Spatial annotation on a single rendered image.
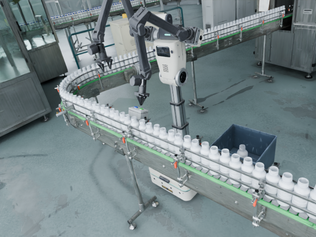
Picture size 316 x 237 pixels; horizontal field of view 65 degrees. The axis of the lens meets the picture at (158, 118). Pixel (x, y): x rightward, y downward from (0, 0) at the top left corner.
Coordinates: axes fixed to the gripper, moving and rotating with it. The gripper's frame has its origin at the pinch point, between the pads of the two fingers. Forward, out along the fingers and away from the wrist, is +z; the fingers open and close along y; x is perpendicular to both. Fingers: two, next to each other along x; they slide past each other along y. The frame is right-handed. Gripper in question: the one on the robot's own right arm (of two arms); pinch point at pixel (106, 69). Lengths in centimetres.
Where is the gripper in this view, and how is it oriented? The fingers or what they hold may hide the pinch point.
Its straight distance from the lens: 197.1
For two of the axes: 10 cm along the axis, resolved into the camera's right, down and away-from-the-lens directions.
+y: -6.7, 4.7, -5.8
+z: 1.5, 8.5, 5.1
